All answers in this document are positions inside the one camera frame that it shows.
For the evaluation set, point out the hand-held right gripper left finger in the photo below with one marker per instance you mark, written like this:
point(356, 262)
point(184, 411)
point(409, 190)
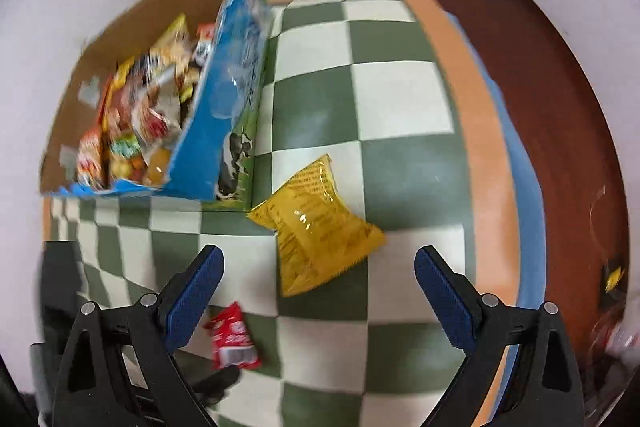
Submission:
point(192, 302)

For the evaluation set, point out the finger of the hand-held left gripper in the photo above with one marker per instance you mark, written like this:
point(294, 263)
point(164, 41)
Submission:
point(220, 382)

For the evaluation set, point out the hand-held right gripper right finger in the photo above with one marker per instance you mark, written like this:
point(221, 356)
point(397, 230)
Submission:
point(445, 297)

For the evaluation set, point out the plain yellow snack packet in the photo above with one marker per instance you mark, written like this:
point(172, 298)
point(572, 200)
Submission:
point(315, 227)

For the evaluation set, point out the cardboard box with blue print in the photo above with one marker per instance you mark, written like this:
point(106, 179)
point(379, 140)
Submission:
point(220, 107)

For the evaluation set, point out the small red snack packet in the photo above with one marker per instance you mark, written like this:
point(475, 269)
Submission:
point(230, 337)

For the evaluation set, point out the small yellow black object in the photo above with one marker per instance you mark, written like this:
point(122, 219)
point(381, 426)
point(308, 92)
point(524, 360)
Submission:
point(614, 278)

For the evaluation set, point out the pile of assorted snack bags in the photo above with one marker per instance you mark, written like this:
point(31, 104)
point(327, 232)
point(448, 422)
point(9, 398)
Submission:
point(140, 107)

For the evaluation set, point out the green white checkered mat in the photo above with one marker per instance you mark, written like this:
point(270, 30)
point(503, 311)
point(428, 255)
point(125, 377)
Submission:
point(390, 107)

